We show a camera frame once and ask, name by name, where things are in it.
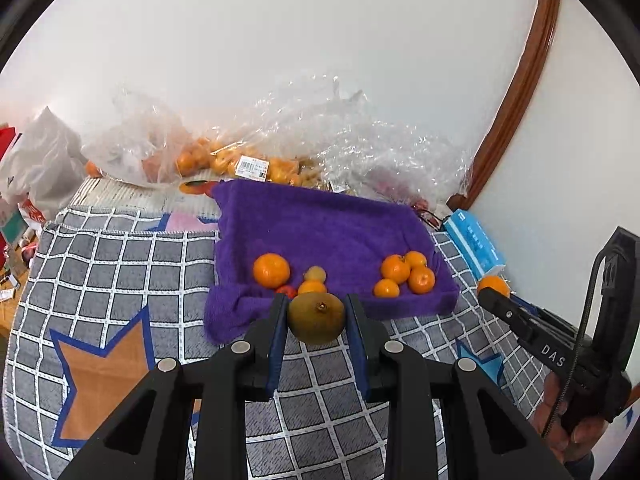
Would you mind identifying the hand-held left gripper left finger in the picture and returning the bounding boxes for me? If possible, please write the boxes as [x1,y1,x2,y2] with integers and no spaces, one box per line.
[60,292,290,480]

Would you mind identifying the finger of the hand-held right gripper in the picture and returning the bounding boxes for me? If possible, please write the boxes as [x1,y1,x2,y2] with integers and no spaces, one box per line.
[477,289,539,342]

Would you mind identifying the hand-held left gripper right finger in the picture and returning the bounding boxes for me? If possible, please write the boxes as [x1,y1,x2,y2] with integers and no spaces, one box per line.
[345,294,571,480]

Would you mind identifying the purple towel covered tray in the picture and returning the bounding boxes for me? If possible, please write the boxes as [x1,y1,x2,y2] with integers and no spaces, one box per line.
[204,180,461,346]

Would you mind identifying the person's right hand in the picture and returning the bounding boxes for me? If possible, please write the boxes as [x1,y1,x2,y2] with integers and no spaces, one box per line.
[531,375,611,466]

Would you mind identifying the blue tissue pack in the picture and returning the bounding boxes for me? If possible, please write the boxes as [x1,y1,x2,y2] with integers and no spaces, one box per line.
[444,208,507,281]

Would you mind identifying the dark-framed eyeglasses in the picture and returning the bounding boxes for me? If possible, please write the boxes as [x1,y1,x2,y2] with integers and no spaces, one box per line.
[415,205,453,233]

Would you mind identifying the pile of bagged red tomatoes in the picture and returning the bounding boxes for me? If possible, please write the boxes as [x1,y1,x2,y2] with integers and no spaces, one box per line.
[370,167,431,211]

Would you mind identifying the grey checked star tablecloth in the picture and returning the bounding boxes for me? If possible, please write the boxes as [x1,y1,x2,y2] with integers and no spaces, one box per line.
[2,207,566,480]

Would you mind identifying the pile of bagged oranges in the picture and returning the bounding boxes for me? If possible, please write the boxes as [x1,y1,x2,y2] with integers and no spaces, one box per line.
[85,135,226,183]
[210,142,321,188]

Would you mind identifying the labelled clear plastic bag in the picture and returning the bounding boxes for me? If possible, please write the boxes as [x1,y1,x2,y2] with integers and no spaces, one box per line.
[200,72,371,196]

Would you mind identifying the white plastic bag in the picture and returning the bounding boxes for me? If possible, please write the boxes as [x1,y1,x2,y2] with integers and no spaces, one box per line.
[0,106,88,221]

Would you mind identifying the red paper bag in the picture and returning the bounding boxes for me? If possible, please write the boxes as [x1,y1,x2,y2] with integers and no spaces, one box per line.
[0,125,23,161]

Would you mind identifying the black braided cable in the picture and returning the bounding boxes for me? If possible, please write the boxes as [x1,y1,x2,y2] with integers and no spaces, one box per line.
[540,252,616,438]

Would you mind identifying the brown wooden door frame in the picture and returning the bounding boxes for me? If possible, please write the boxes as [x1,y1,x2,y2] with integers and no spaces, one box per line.
[452,0,563,211]

